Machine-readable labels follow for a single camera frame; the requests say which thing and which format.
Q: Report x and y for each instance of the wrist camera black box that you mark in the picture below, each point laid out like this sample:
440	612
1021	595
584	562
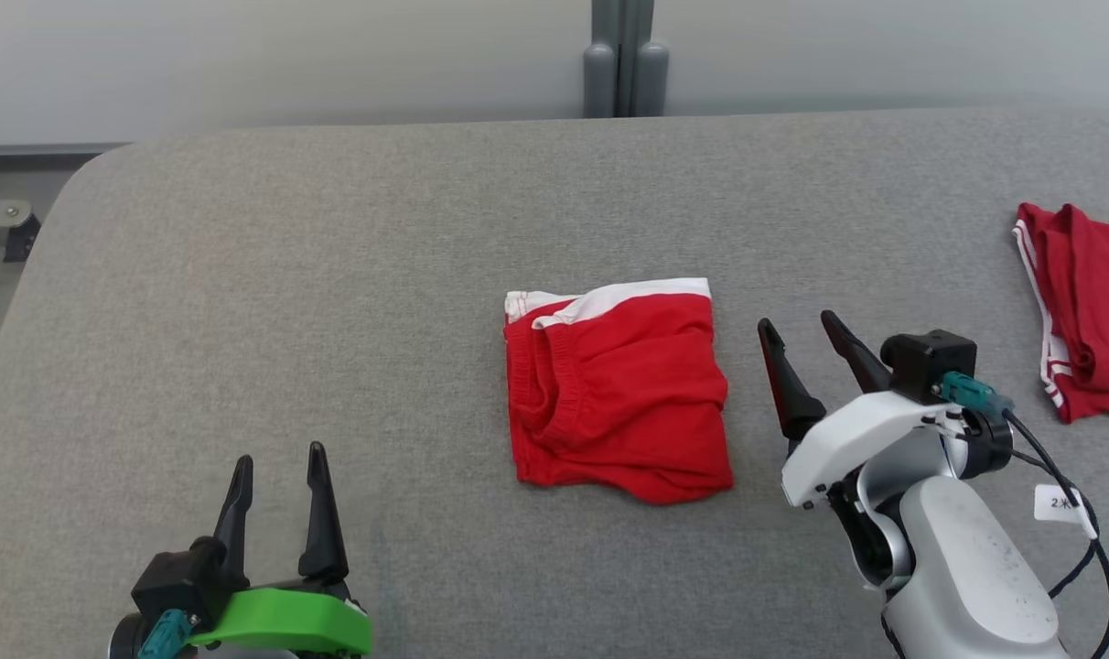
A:
184	577
930	361

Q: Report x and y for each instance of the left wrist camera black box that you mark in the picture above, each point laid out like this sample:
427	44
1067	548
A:
184	577

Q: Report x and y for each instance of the grey wall skirting rail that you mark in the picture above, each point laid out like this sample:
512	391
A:
42	148

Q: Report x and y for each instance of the red shorts white waistband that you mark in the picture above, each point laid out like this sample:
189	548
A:
619	403

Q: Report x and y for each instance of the metal wall bracket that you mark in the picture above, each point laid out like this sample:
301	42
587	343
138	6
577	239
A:
1	220

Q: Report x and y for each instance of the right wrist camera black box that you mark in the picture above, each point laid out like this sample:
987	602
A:
930	361

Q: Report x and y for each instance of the red basketball jersey black lettering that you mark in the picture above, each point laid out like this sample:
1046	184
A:
1090	311

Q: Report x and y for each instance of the grey partition post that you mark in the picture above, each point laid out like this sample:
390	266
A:
625	55

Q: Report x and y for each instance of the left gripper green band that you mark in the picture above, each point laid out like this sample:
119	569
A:
289	618

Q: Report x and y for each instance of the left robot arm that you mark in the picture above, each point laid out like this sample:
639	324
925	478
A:
123	643

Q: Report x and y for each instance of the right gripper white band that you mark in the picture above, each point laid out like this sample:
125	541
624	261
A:
856	435

